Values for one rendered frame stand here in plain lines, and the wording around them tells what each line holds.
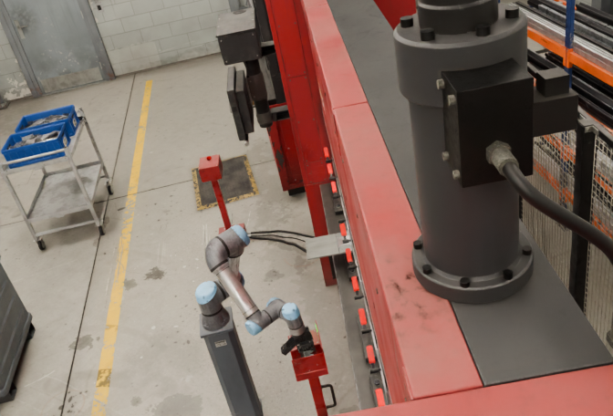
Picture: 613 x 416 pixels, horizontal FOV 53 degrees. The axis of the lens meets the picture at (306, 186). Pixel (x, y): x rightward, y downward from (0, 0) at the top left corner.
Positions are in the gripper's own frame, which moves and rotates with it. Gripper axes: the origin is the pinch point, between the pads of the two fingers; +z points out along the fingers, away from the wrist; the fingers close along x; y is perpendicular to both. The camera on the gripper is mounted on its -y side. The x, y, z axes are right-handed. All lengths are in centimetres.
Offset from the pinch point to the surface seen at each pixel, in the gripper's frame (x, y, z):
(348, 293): 24.8, 30.0, -11.2
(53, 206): 300, -204, 23
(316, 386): 2.5, 0.2, 21.9
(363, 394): -39.8, 23.0, -11.8
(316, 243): 56, 22, -24
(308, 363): -4.7, 1.8, -2.4
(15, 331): 142, -204, 32
